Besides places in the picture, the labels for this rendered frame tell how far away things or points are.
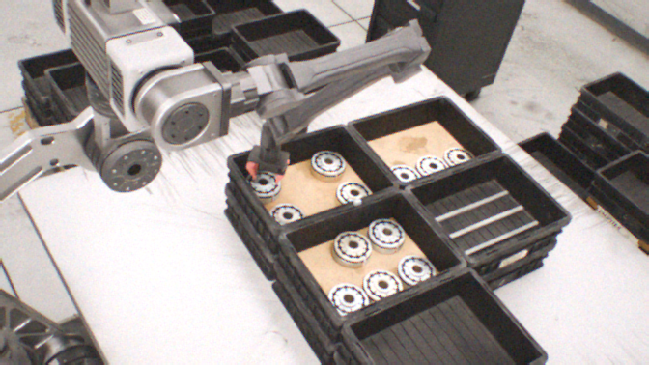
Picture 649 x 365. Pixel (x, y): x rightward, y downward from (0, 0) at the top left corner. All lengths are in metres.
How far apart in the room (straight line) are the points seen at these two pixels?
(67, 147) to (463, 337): 1.05
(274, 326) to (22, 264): 1.34
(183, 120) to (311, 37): 2.09
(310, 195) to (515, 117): 2.18
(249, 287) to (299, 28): 1.67
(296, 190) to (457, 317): 0.58
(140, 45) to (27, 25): 2.92
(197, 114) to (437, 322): 0.88
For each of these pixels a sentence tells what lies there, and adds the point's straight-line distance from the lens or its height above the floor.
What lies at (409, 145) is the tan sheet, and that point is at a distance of 2.25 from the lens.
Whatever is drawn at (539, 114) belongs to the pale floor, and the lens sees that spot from 4.10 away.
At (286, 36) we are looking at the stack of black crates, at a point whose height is 0.49.
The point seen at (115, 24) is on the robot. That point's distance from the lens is 1.34.
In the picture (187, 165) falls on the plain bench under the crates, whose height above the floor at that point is 0.70.
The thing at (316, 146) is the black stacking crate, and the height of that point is 0.88.
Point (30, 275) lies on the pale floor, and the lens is 2.88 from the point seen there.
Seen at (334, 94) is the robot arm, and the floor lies 1.26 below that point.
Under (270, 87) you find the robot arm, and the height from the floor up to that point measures 1.46.
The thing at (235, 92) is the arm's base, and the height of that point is 1.48.
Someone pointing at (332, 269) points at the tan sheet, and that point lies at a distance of 1.83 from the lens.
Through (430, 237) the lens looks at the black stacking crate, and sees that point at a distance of 1.89.
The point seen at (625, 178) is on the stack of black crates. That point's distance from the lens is 3.08.
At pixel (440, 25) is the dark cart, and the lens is 3.28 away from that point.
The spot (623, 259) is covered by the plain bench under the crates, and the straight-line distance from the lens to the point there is 2.40.
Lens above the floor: 2.25
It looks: 44 degrees down
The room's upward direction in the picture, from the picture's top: 12 degrees clockwise
